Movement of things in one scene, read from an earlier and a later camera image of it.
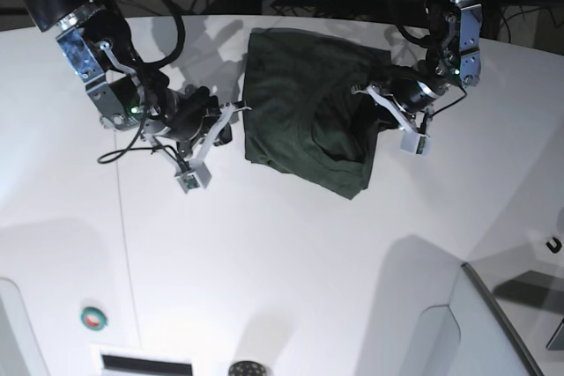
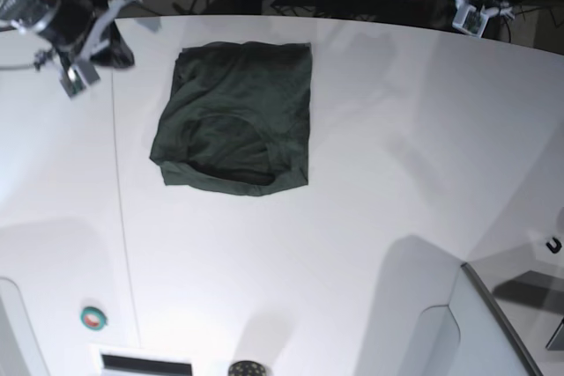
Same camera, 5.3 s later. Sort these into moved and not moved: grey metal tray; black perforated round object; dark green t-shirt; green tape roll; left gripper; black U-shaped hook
Moved: left gripper; dark green t-shirt
Not moved: black U-shaped hook; black perforated round object; grey metal tray; green tape roll
